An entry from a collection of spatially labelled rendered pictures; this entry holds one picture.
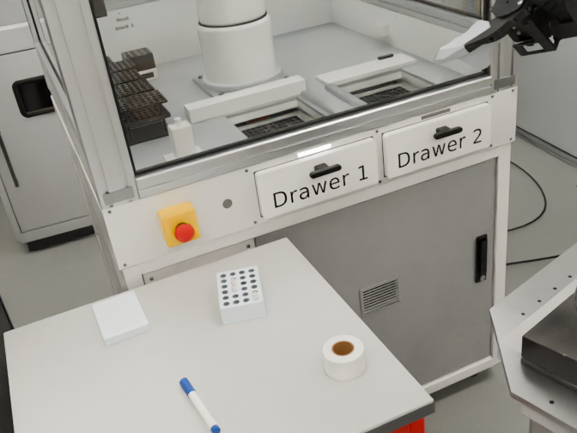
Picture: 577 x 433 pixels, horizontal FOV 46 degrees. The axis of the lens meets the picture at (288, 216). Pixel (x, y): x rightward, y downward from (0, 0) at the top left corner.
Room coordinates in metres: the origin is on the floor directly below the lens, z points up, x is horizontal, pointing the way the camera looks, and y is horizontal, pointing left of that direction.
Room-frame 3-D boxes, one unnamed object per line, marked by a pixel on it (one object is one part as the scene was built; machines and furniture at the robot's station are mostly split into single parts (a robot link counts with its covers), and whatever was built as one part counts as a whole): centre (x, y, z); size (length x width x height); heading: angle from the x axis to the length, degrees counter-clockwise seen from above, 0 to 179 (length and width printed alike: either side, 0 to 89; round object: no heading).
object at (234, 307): (1.10, 0.11, 0.78); 0.12 x 0.08 x 0.04; 4
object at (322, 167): (1.34, -0.09, 0.91); 0.07 x 0.04 x 0.01; 110
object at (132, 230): (1.83, 0.05, 0.87); 1.02 x 0.95 x 0.14; 110
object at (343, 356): (0.88, -0.06, 0.78); 0.07 x 0.07 x 0.04
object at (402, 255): (1.83, 0.04, 0.40); 1.03 x 0.95 x 0.80; 110
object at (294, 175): (1.37, -0.08, 0.87); 0.29 x 0.02 x 0.11; 110
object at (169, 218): (1.24, 0.23, 0.88); 0.07 x 0.05 x 0.07; 110
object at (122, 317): (1.10, 0.35, 0.77); 0.13 x 0.09 x 0.02; 21
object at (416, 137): (1.47, -0.38, 0.87); 0.29 x 0.02 x 0.11; 110
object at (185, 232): (1.21, 0.21, 0.88); 0.04 x 0.03 x 0.04; 110
